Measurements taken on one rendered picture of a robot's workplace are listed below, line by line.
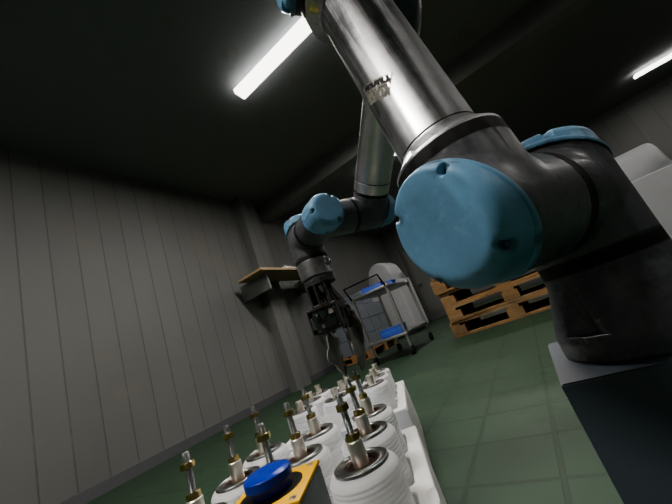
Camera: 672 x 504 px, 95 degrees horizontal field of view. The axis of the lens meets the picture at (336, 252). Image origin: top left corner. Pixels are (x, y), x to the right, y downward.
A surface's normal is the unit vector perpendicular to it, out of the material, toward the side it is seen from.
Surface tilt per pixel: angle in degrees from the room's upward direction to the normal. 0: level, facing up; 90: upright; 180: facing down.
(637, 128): 90
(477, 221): 97
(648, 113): 90
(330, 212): 90
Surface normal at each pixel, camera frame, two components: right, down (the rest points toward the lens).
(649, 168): -0.59, -0.20
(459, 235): -0.81, 0.32
